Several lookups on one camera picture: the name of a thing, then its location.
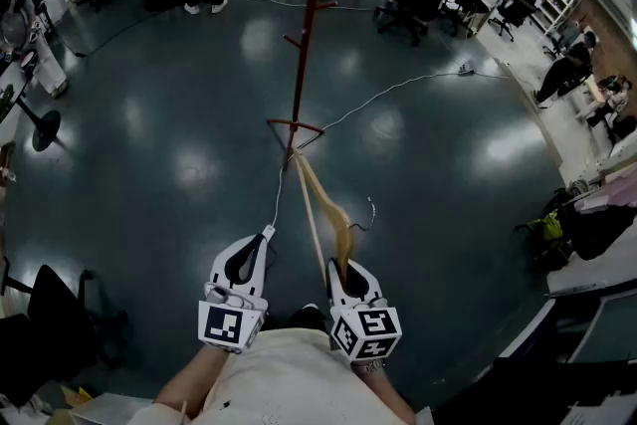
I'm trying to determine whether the person's cream shirt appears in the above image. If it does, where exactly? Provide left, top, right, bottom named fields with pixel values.
left=126, top=327, right=434, bottom=425

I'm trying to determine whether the round black pedestal table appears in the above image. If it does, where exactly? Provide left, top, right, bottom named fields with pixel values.
left=0, top=59, right=62, bottom=153

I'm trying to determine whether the person's right forearm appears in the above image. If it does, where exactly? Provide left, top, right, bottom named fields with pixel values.
left=352, top=360, right=417, bottom=425

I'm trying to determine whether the red-brown wooden coat rack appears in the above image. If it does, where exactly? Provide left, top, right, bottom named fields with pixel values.
left=266, top=0, right=339, bottom=171

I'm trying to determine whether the silver wristwatch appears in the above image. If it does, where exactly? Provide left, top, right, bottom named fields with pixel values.
left=351, top=358, right=387, bottom=374

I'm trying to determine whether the wooden hanger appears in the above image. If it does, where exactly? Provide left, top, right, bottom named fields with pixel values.
left=292, top=147, right=378, bottom=288

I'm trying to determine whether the person's black trouser leg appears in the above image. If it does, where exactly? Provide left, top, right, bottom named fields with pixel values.
left=263, top=304, right=332, bottom=334

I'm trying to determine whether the person's left forearm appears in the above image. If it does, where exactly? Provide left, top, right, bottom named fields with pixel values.
left=154, top=343, right=235, bottom=419

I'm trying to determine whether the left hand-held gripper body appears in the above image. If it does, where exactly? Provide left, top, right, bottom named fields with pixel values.
left=197, top=281, right=271, bottom=355

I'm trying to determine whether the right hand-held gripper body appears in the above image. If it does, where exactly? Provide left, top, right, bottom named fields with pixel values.
left=328, top=297, right=403, bottom=363

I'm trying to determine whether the green bag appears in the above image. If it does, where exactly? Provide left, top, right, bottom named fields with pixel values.
left=527, top=211, right=566, bottom=255

